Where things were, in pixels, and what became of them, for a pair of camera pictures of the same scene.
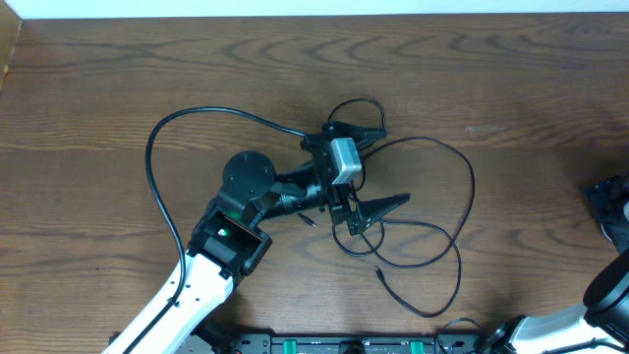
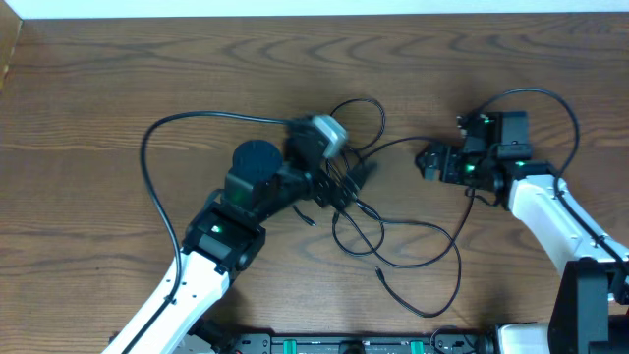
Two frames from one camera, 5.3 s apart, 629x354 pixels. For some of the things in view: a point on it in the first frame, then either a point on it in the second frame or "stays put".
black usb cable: x=303 y=217 stays put
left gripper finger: x=370 y=211 → x=360 y=174
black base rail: x=343 y=343 stays put
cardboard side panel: x=10 y=25 stays put
